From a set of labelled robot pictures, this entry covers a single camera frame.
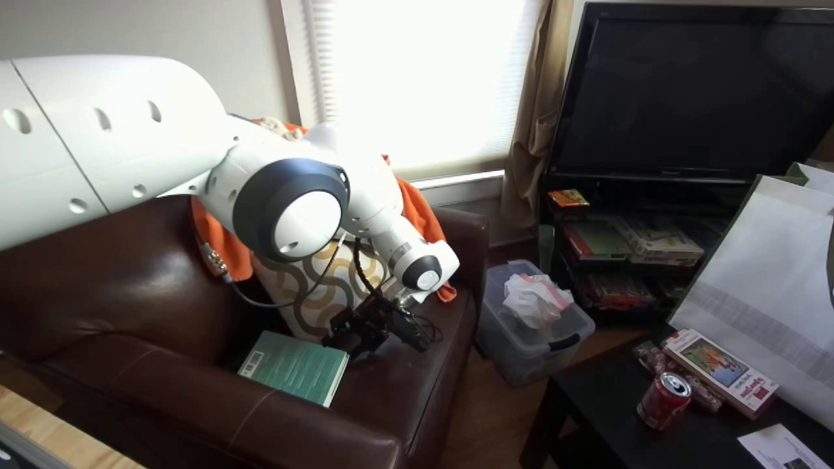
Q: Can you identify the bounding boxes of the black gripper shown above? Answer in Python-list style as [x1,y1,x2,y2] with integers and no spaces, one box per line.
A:
[324,294,439,358]

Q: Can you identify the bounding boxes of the teal green book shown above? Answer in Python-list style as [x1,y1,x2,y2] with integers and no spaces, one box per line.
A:
[238,331,350,408]

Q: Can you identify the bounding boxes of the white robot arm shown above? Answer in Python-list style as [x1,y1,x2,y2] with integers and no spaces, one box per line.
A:
[0,56,460,309]

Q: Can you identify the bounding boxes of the brown leather couch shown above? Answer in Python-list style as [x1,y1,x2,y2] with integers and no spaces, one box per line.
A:
[0,198,489,469]

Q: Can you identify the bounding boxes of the orange blanket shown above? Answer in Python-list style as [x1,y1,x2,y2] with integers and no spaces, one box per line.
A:
[194,121,460,302]

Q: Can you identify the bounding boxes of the clear plastic storage bin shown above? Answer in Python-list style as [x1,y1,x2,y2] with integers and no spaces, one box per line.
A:
[477,261,594,387]

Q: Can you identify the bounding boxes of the beige curtain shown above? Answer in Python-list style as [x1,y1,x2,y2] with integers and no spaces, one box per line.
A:
[502,0,582,227]

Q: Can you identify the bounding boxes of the white window blind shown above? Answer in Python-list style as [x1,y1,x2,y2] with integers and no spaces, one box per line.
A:
[300,0,542,172]

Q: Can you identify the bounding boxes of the black coffee table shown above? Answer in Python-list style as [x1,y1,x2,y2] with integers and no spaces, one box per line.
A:
[520,344,834,469]

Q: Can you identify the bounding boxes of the black tv stand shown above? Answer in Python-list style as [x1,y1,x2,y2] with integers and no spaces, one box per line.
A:
[539,176,749,326]

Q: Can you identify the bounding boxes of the wooden table with rails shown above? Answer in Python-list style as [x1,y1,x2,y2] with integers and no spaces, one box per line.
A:
[0,387,146,469]

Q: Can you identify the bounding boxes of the red soda can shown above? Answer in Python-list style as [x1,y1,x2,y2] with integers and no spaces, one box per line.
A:
[637,373,691,430]

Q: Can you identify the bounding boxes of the colourful card box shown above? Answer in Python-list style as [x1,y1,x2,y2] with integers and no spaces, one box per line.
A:
[662,328,780,419]

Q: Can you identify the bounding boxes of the black television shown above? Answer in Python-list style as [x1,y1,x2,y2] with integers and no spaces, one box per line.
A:
[550,4,834,181]

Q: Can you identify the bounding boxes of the white shopping bag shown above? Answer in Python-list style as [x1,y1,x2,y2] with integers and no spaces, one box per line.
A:
[670,164,834,430]

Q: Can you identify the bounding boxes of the white paper sheet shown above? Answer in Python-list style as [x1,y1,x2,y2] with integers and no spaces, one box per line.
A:
[737,425,834,469]

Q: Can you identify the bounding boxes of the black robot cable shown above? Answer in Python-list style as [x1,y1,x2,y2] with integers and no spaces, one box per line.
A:
[197,237,386,317]

